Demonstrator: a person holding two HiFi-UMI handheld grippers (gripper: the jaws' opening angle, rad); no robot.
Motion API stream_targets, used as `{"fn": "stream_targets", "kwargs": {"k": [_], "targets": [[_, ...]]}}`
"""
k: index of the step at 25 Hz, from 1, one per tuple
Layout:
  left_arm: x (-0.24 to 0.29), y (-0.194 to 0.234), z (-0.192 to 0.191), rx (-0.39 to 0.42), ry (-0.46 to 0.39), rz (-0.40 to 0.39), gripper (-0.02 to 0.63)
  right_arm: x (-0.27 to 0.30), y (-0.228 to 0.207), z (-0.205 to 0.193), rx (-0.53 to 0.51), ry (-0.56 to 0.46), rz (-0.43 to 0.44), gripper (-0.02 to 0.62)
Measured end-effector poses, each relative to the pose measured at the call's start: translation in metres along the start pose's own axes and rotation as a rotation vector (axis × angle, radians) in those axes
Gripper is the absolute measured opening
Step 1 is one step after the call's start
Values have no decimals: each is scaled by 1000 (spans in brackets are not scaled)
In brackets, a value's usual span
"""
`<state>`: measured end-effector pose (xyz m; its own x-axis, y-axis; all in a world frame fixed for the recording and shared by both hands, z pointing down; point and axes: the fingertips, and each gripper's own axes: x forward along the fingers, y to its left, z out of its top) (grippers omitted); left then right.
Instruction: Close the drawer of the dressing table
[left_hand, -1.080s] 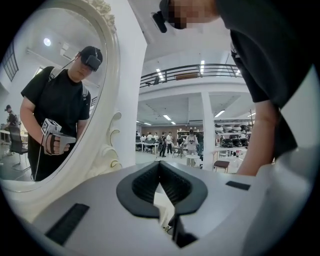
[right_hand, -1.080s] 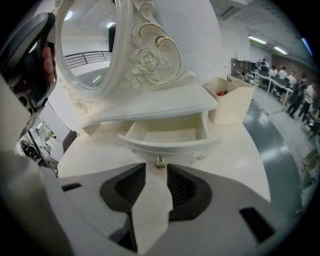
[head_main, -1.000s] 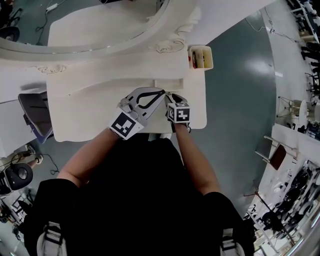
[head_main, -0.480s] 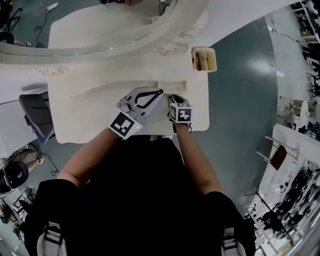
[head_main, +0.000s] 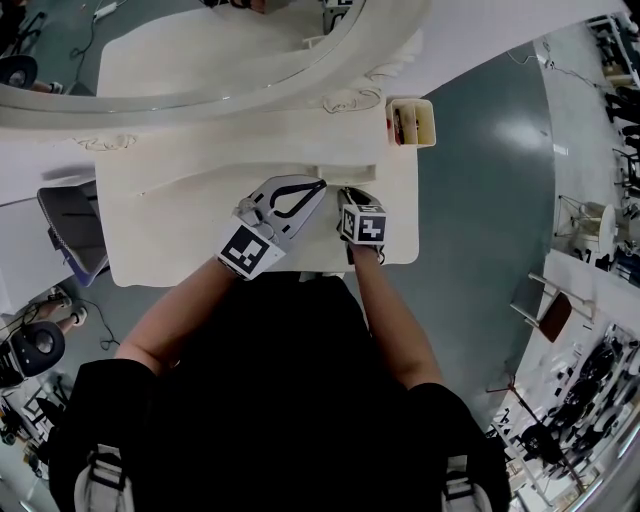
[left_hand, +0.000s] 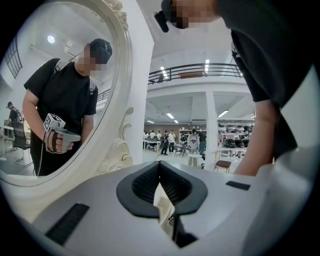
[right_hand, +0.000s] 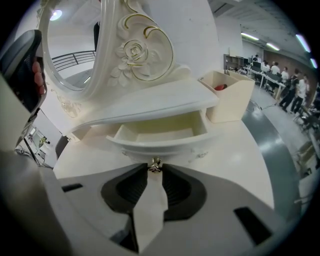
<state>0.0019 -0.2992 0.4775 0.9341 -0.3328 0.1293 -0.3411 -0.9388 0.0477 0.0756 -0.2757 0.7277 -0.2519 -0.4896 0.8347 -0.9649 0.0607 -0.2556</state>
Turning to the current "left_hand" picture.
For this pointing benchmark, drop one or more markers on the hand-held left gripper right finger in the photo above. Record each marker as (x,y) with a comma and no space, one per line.
(220,200)

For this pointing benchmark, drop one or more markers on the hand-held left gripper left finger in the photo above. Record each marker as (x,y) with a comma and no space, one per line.
(100,205)

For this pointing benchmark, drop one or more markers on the white dressing table drawer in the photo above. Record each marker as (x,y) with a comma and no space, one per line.
(162,200)

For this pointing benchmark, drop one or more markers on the person's left forearm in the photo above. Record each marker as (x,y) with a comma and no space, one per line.
(260,135)

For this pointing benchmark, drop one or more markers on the white ornate dressing table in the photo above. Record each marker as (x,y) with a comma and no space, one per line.
(125,75)

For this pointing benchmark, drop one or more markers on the brown cushioned stool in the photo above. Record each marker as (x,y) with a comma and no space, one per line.
(223,164)

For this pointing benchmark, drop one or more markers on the round white side table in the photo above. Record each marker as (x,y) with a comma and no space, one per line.
(195,157)

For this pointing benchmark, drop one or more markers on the rack of black strollers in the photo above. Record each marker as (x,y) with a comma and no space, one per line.
(233,136)

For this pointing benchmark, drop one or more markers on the white square column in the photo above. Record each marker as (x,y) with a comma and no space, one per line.
(211,125)

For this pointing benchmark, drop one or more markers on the green office table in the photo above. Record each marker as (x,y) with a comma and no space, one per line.
(151,143)

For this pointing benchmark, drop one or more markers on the ceiling tube light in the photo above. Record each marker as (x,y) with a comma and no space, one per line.
(163,70)
(223,113)
(170,115)
(207,64)

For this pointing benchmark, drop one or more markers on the black mezzanine railing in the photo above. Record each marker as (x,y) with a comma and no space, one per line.
(195,68)

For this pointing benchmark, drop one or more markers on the person's black t-shirt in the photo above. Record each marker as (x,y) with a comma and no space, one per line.
(262,50)

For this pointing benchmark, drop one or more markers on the oval mirror glass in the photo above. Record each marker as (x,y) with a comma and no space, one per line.
(37,37)

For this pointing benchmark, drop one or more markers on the person's head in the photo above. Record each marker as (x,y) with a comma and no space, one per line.
(190,12)

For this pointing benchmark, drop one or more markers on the black head-worn camera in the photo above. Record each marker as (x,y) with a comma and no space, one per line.
(162,21)

